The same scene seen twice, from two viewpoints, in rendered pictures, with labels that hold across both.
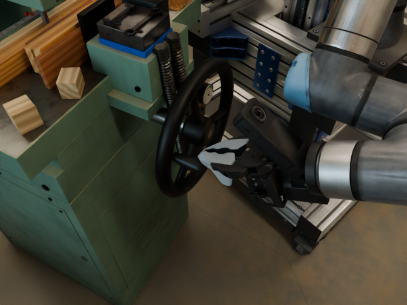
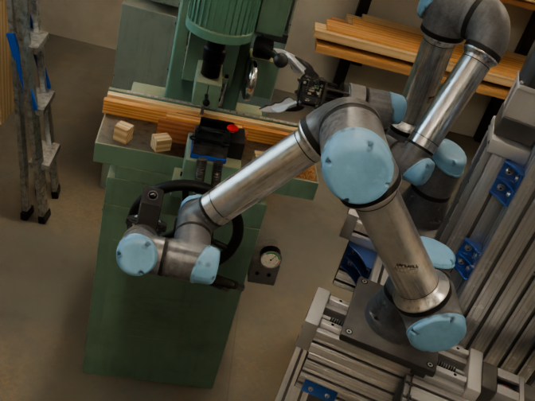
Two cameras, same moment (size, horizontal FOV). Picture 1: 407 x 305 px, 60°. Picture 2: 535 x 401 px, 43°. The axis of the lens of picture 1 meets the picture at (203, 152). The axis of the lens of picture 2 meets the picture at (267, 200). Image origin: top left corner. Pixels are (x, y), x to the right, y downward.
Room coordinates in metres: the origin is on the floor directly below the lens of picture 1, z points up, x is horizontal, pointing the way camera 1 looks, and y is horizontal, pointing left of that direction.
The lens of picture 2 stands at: (-0.22, -1.13, 1.87)
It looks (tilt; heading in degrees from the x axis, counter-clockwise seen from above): 34 degrees down; 50
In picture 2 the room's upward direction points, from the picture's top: 17 degrees clockwise
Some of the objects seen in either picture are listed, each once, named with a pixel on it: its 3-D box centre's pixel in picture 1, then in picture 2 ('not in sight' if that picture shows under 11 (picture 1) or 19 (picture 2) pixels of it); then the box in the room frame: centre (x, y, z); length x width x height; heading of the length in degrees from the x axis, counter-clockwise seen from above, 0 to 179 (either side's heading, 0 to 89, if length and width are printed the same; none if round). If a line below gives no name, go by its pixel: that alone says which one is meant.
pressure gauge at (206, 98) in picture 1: (202, 95); (269, 258); (0.78, 0.00, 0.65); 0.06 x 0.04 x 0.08; 152
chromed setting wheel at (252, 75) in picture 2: not in sight; (250, 79); (0.82, 0.37, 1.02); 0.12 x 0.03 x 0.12; 62
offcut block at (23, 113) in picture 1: (23, 114); (123, 132); (0.42, 0.29, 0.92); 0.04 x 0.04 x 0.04; 41
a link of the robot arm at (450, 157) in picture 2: not in sight; (439, 165); (1.20, -0.09, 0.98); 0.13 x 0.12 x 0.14; 109
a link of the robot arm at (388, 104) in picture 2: not in sight; (381, 107); (0.94, -0.05, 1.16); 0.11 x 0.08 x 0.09; 152
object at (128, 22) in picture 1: (138, 18); (218, 142); (0.60, 0.12, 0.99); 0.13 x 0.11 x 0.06; 152
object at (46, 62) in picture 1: (86, 41); (201, 136); (0.61, 0.23, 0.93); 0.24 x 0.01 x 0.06; 152
